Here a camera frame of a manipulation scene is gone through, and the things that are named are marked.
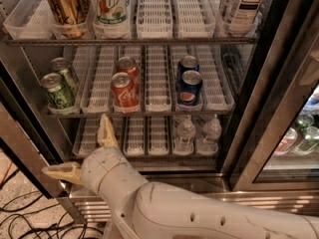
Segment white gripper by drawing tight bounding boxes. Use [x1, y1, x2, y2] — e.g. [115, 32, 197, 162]
[42, 115, 134, 197]

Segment green soda can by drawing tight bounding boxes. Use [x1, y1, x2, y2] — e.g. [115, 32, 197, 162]
[50, 57, 79, 97]
[40, 73, 75, 110]

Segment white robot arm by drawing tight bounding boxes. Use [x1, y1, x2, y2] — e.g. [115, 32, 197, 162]
[42, 116, 319, 239]

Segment front red Coca-Cola can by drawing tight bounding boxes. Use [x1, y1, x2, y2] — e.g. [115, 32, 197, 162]
[111, 72, 139, 108]

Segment red coca-cola can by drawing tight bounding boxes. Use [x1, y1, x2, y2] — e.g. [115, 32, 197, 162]
[111, 72, 139, 108]
[116, 56, 140, 91]

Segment rear red Coca-Cola can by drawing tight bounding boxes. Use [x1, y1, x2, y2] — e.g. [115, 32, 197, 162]
[116, 56, 140, 91]

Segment front blue Pepsi can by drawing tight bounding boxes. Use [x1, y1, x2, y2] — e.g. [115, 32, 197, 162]
[177, 70, 202, 106]

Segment blue pepsi can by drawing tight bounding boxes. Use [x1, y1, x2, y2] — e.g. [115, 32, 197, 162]
[177, 70, 202, 106]
[176, 55, 199, 83]

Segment rear blue Pepsi can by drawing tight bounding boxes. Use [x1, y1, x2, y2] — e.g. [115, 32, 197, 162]
[176, 55, 199, 83]

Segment stainless steel fridge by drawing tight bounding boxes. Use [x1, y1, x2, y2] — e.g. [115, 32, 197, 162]
[0, 0, 319, 225]

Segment gold tall can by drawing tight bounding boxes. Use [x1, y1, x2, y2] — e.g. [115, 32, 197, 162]
[47, 0, 90, 38]

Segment fridge glass door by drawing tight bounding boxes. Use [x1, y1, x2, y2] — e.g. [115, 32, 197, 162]
[229, 0, 319, 190]

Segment left clear water bottle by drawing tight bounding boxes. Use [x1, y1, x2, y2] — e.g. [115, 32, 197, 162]
[173, 119, 195, 155]

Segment clear water bottle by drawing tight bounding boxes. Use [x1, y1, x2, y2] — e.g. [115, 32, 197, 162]
[173, 119, 195, 155]
[197, 118, 222, 155]

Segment right clear water bottle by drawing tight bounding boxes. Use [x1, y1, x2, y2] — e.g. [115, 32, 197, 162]
[197, 118, 222, 155]

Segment Teas Tea bottle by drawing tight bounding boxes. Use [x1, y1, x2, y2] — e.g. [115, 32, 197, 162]
[219, 0, 263, 37]

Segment black floor cables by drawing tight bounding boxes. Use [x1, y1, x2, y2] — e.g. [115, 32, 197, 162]
[0, 168, 104, 239]

